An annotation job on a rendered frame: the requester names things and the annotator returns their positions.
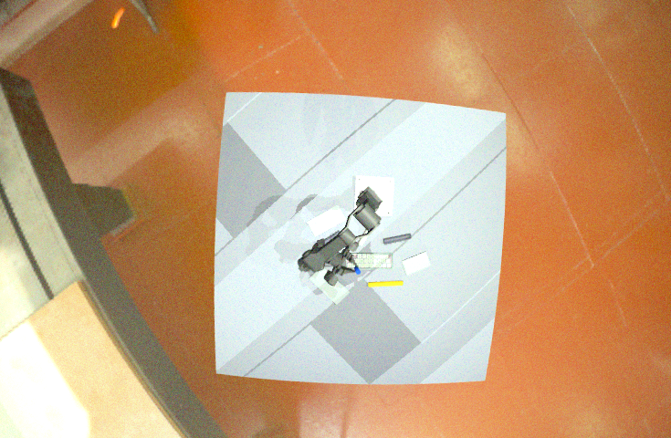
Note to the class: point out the white keyboard with keys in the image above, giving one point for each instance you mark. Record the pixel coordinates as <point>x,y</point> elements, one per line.
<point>372,261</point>

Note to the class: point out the yellow cylinder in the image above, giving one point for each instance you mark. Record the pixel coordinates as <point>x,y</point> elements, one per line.
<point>380,284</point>

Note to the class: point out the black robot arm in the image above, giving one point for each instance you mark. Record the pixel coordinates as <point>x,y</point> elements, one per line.
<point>368,204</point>

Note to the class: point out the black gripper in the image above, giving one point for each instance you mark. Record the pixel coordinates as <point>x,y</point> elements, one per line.
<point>337,261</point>

